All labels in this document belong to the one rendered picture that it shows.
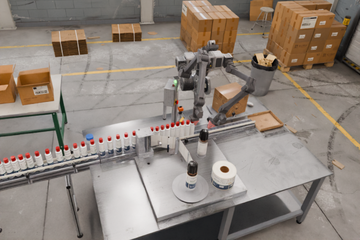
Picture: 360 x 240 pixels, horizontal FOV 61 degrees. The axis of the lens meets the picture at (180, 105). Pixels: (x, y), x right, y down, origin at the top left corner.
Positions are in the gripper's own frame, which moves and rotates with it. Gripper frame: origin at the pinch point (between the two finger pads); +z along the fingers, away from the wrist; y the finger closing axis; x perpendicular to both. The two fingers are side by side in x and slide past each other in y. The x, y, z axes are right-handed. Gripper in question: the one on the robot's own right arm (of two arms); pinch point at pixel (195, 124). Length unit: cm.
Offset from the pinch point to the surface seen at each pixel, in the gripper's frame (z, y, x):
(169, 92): -25.3, -17.9, 20.3
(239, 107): 23, 73, 39
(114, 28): 81, 22, 471
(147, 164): 32, -46, -3
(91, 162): 31, -92, 16
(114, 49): 103, 7, 410
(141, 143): 12, -49, 5
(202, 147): 18.2, 3.2, -11.4
